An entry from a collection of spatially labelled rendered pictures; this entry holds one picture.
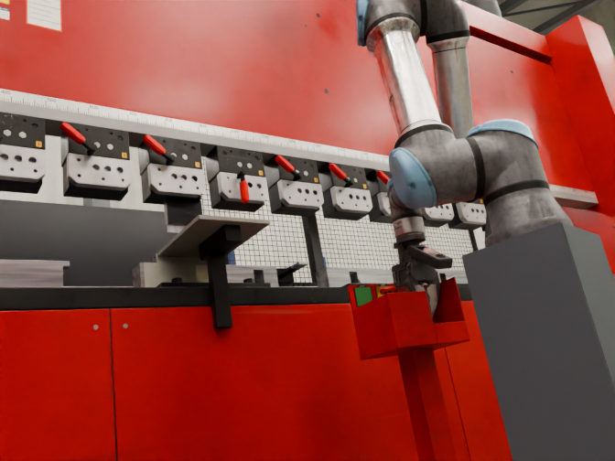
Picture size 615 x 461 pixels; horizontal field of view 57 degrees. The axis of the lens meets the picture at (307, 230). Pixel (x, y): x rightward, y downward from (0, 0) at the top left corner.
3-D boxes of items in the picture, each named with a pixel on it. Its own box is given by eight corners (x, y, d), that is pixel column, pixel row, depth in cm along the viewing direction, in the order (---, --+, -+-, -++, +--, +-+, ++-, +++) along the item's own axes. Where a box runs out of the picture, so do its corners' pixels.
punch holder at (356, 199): (338, 208, 180) (329, 161, 185) (322, 218, 186) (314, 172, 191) (373, 211, 188) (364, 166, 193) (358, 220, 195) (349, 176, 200)
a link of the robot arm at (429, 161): (490, 177, 98) (416, -33, 123) (404, 191, 98) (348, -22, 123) (477, 211, 109) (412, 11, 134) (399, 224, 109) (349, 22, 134)
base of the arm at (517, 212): (588, 236, 101) (571, 185, 105) (555, 225, 91) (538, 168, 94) (510, 261, 111) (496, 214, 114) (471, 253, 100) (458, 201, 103)
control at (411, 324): (398, 348, 121) (381, 266, 126) (361, 359, 134) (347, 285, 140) (470, 339, 129) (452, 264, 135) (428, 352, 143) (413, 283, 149)
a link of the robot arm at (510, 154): (560, 175, 98) (537, 107, 103) (482, 187, 98) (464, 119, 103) (537, 200, 110) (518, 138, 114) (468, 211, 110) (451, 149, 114)
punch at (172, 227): (168, 230, 148) (166, 197, 151) (166, 233, 150) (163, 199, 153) (204, 232, 154) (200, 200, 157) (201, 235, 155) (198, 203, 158)
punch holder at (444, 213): (426, 217, 202) (416, 175, 208) (410, 225, 209) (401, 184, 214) (456, 219, 211) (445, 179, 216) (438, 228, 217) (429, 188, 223)
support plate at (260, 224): (199, 219, 123) (199, 214, 123) (156, 256, 143) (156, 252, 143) (270, 223, 133) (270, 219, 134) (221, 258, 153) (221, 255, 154)
